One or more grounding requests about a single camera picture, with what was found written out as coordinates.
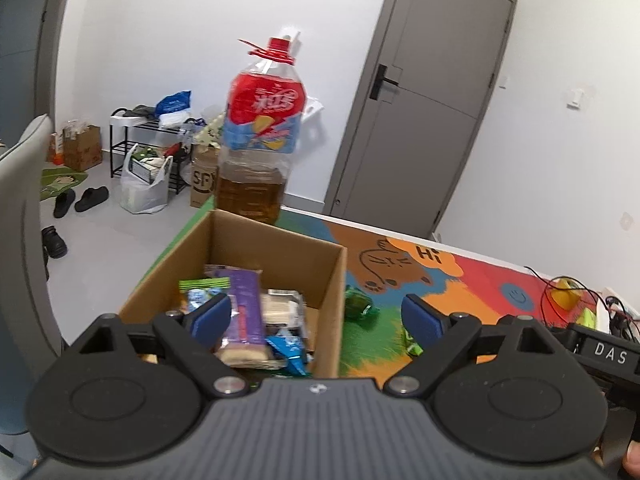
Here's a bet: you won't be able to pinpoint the purple wafer snack pack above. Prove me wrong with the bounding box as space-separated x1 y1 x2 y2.
204 264 272 370

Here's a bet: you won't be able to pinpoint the dark green candy packet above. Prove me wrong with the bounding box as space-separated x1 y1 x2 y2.
344 285 378 322

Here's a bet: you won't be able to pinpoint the white cracker snack pack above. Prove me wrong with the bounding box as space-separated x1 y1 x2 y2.
260 288 307 338

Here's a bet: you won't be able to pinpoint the blue snack packet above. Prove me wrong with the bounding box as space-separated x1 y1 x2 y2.
266 330 309 377

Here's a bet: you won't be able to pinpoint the light green snack packet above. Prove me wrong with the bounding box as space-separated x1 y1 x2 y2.
402 328 423 359

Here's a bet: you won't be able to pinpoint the small blue white packet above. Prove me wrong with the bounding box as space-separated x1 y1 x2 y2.
178 278 231 313

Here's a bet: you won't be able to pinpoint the right hand thumb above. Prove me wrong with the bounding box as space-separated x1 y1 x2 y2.
623 441 640 479

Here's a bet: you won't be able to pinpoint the green tissue box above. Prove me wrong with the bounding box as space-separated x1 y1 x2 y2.
576 308 610 334

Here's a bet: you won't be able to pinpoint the yellow tape roll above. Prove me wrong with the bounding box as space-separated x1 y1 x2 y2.
549 276 582 312

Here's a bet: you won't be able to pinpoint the colourful cartoon table mat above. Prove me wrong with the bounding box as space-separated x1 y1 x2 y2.
165 206 597 382

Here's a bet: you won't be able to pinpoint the open cardboard box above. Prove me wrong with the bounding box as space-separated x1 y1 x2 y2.
119 209 347 378

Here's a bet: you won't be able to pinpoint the white plastic shopping bag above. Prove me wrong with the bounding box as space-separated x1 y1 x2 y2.
120 144 174 214

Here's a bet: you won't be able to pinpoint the grey chair back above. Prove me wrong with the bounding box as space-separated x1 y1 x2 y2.
0 115 63 436

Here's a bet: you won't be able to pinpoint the black shoe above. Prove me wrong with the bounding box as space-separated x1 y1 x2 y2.
41 226 68 259

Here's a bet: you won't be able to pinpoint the black slipper right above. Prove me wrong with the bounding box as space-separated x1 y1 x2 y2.
74 186 110 214

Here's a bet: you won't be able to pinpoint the black slipper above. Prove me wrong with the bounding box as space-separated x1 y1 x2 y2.
74 186 110 214
53 188 76 219

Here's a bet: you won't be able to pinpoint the SF cardboard box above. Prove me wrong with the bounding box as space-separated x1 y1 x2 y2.
190 144 219 208

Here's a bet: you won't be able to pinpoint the black slipper left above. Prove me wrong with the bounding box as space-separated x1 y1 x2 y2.
53 188 76 219

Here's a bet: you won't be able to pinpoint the green cartoon floor mat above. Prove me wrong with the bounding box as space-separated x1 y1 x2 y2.
40 166 88 200

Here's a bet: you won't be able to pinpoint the black shoe rack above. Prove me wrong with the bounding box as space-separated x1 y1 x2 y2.
108 107 190 195

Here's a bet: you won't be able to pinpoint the brown cardboard box with bottles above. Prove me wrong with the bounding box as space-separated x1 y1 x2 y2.
63 125 103 171

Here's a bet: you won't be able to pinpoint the blue plastic bag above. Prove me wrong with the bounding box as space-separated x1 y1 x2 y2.
154 90 191 128

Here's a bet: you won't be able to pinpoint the large tea bottle red cap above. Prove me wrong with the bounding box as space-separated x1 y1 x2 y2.
215 37 307 224

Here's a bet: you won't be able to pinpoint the grey door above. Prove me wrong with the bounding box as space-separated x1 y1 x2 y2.
323 0 516 237

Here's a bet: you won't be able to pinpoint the black cables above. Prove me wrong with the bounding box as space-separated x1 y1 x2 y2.
523 264 640 340

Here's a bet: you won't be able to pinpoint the panda print ring cushion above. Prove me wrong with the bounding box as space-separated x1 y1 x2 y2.
193 113 226 148

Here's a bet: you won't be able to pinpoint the white perforated bracket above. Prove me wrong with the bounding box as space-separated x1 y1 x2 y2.
300 98 323 122

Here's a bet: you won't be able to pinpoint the black door handle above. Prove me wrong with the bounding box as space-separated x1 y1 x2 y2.
369 64 399 101

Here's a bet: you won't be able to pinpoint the white wall switch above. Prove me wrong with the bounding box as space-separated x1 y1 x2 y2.
566 88 585 110

